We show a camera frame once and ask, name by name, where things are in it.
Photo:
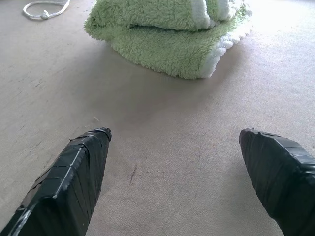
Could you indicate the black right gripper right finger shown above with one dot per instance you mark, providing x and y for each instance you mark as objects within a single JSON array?
[{"x": 280, "y": 177}]

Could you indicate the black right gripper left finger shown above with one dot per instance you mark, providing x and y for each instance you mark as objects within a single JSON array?
[{"x": 66, "y": 186}]

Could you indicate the green fluffy towel white edge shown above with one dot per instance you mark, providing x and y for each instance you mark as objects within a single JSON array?
[{"x": 162, "y": 39}]

